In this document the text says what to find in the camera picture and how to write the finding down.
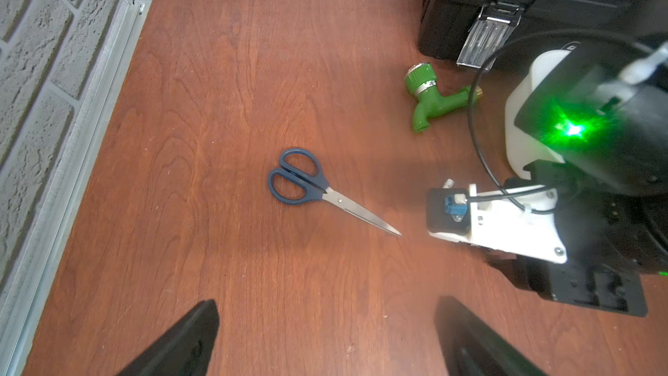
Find green plastic faucet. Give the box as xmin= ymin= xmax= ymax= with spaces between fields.
xmin=405 ymin=63 xmax=471 ymax=133

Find blue handled scissors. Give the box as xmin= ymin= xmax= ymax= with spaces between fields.
xmin=268 ymin=148 xmax=402 ymax=237

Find black plastic toolbox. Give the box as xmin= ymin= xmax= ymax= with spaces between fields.
xmin=416 ymin=0 xmax=668 ymax=71

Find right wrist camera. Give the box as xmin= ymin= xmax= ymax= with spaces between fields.
xmin=426 ymin=184 xmax=567 ymax=264

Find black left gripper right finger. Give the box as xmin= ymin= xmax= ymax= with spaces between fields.
xmin=434 ymin=296 xmax=544 ymax=376

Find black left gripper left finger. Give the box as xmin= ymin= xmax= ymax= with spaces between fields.
xmin=118 ymin=299 xmax=219 ymax=375

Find white plastic storage box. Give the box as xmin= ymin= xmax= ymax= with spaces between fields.
xmin=504 ymin=50 xmax=571 ymax=180

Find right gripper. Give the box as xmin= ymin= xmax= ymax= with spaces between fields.
xmin=490 ymin=160 xmax=667 ymax=317

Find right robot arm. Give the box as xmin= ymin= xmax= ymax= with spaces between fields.
xmin=495 ymin=40 xmax=667 ymax=317

